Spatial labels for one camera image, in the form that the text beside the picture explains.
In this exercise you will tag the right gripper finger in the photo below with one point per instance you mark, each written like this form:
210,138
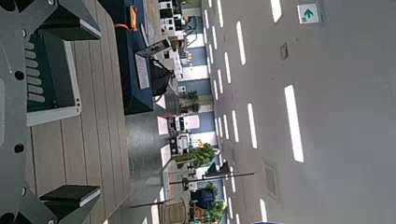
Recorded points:
74,194
77,29

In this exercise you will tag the grey-rimmed plastic crate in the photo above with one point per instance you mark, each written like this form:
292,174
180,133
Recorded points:
53,74

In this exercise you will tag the slanted grey pole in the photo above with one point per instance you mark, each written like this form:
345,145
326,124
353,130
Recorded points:
151,203

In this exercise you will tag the grey oblong device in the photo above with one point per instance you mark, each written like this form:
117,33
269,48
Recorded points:
154,48

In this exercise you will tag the table with navy cloth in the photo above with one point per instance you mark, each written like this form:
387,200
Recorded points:
130,90

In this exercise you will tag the black backpack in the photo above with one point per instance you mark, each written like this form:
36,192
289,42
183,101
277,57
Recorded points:
160,77

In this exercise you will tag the brown wicker chair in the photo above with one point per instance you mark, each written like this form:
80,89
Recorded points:
174,211

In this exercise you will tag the white delivery vehicle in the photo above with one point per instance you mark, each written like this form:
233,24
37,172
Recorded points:
182,142
183,123

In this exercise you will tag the green potted plant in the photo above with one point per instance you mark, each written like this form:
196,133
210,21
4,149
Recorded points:
202,154
214,209

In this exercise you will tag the thin black pole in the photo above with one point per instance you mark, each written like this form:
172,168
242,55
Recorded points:
214,176

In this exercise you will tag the long ceiling light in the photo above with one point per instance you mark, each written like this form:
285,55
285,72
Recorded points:
275,9
240,43
294,123
235,126
252,126

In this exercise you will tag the square ceiling vent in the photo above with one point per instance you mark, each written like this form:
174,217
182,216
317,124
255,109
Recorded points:
284,51
271,181

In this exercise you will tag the green exit sign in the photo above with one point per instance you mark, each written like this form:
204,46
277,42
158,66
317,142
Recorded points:
308,13

